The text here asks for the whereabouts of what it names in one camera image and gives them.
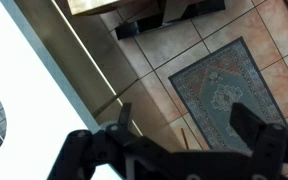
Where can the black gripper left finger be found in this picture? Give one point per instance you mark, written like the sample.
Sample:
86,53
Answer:
80,150

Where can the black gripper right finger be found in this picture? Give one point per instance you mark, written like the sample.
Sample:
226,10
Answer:
267,143

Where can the patterned blue floor rug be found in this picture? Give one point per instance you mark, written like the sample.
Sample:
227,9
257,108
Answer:
224,93

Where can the white kitchen countertop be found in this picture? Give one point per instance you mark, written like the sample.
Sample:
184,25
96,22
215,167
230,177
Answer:
34,83

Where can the wood false front panel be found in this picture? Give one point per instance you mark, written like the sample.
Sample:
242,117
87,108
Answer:
67,56

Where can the wood sink cabinet door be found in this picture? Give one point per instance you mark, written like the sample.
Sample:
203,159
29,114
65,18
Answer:
104,56

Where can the wooden table top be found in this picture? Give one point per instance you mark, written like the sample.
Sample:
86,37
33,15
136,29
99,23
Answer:
90,6

